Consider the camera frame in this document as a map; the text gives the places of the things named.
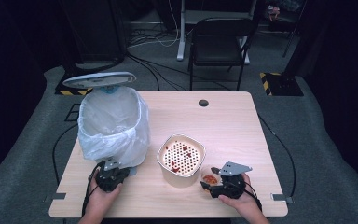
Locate black floor cable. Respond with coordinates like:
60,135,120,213
125,52,232,91

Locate white plastic bin bag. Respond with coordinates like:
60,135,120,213
77,86,152,169

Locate person's left hand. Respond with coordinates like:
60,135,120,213
85,170,123,218

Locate hand-held gripper cable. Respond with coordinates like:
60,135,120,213
241,115,297,213
51,124,104,217

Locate red food scraps in bowl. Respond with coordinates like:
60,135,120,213
165,145,194,174

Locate black folding chair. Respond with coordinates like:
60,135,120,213
187,17,258,91

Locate white desk frame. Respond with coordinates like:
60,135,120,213
176,0,257,65

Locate grey-blue pedal trash bin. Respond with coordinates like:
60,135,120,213
62,71,138,177

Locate person's right hand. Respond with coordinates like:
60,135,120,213
218,172,263,219

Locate left hand-held gripper cable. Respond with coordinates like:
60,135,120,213
51,124,104,217

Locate black cabinet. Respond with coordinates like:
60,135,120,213
59,0,129,63

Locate beige bowl with perforated insert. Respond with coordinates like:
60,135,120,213
156,133,207,189

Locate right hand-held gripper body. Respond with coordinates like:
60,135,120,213
210,161,253,200

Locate white floor cable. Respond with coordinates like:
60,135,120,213
127,0,180,49

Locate black stand base hazard tape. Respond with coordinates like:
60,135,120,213
259,72,305,97
54,71,102,96

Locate right hand-held gripper cable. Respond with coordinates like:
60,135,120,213
241,115,297,213

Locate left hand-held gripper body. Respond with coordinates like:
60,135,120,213
95,158,129,193

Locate small clear plastic cup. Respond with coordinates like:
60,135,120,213
200,166,223,192

